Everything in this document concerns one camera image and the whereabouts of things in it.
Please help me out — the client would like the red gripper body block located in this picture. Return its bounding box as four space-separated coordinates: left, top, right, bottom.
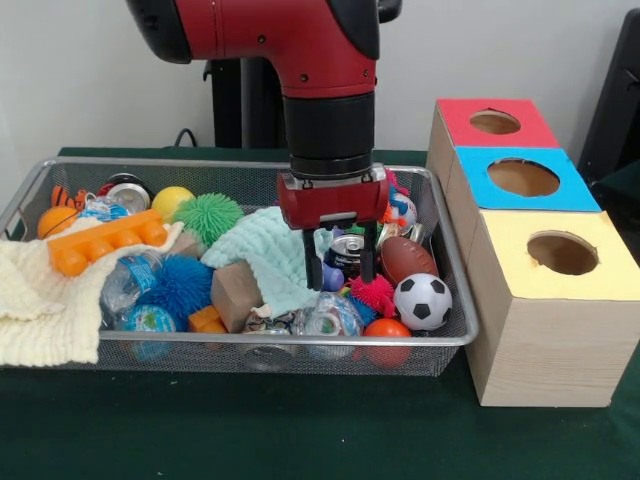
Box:
277 172 392 232

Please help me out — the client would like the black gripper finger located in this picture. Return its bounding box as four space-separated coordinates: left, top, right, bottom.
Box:
300 226 324 292
359 221 378 284

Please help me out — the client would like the black drink can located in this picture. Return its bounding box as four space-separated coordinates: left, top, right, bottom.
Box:
323 232 366 281

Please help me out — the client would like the mint green cloth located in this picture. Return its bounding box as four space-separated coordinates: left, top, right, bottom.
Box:
199 205 321 319

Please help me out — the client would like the shallow mesh bin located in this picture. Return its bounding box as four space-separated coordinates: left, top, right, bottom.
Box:
0 156 480 379

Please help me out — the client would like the wooden box with three holes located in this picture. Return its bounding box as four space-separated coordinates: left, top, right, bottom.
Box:
425 98 640 407

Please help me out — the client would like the brown toy football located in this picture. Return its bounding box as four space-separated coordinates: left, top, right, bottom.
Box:
377 236 440 287

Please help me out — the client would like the black and white soccer ball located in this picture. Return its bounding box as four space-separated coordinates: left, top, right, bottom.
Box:
392 273 454 331

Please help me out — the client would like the plain wooden block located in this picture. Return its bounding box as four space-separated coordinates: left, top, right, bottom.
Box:
210 262 265 334

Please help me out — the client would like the green spiky ball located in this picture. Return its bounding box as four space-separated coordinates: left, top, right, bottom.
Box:
173 193 245 249

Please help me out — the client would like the blue spiky ball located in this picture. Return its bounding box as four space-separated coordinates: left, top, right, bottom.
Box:
135 255 216 331

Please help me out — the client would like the yellow ball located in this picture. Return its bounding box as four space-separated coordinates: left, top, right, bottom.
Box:
151 186 196 224

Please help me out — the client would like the dark green tablecloth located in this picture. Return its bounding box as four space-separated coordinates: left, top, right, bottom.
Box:
589 158 640 221
0 145 640 480

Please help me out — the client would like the orange toy brick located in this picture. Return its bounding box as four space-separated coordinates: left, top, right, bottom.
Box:
47 208 169 277

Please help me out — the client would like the small orange basketball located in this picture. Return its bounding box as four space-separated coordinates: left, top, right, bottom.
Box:
37 207 81 239

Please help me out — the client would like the cream knitted cloth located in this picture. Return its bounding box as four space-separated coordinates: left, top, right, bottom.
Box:
0 217 186 365

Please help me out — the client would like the black upright bar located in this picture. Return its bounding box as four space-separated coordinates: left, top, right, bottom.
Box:
577 8 640 182

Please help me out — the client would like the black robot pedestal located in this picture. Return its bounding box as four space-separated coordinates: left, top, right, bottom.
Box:
202 0 404 151

